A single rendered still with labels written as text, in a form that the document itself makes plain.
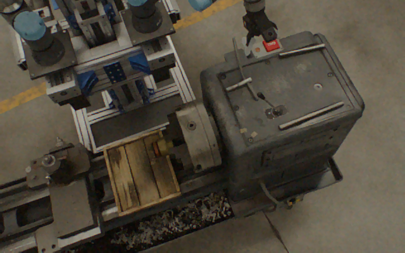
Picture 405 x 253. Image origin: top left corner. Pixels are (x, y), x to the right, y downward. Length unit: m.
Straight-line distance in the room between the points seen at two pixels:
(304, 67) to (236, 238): 1.39
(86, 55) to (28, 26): 0.35
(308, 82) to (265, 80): 0.18
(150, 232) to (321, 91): 1.15
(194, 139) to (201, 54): 1.76
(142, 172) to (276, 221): 1.15
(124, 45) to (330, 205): 1.70
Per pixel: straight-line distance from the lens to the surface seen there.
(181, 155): 1.77
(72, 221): 1.95
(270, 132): 1.65
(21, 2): 2.03
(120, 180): 2.03
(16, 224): 2.20
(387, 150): 3.16
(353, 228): 2.92
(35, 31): 1.94
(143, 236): 2.26
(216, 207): 2.26
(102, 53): 2.16
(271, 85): 1.75
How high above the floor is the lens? 2.76
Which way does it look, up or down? 64 degrees down
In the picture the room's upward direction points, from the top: 7 degrees counter-clockwise
